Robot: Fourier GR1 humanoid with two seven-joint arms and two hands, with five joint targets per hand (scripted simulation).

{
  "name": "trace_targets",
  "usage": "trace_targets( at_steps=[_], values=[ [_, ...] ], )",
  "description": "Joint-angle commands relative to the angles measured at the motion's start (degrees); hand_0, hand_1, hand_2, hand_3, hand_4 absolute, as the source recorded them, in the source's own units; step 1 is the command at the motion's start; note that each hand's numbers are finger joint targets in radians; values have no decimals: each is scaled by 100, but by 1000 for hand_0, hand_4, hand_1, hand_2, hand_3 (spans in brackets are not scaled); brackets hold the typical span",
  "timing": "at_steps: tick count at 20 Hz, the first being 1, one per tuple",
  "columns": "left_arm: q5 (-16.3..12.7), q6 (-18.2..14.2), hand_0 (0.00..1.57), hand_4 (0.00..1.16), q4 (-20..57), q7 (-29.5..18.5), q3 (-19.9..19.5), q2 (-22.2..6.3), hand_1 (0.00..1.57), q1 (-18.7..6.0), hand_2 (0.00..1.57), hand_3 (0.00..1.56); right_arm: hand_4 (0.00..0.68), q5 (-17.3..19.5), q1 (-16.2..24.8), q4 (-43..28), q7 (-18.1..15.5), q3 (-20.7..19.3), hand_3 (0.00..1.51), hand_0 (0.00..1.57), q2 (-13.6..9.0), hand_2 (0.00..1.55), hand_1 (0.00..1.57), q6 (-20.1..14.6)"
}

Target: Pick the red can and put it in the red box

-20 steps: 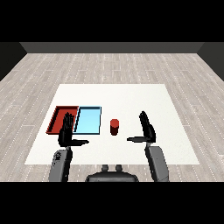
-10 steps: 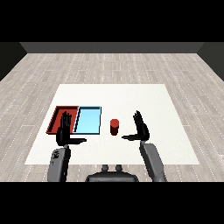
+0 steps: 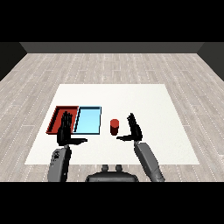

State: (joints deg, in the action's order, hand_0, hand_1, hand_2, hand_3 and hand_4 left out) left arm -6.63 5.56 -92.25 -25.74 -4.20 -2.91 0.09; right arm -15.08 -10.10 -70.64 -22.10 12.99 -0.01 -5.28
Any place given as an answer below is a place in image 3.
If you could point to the small red can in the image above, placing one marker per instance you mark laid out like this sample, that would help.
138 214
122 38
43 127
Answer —
114 127

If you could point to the dark grey robot body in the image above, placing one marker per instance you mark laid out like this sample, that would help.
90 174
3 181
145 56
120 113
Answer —
111 175

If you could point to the red shallow open box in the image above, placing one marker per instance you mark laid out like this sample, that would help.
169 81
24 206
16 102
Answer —
58 118

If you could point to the light blue shallow open box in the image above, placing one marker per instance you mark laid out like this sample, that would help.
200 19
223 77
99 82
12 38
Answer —
88 120

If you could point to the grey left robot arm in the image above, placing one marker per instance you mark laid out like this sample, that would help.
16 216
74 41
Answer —
59 164

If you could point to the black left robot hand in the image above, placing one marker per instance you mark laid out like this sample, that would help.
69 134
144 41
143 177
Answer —
64 132

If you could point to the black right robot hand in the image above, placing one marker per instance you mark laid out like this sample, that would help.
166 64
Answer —
135 130

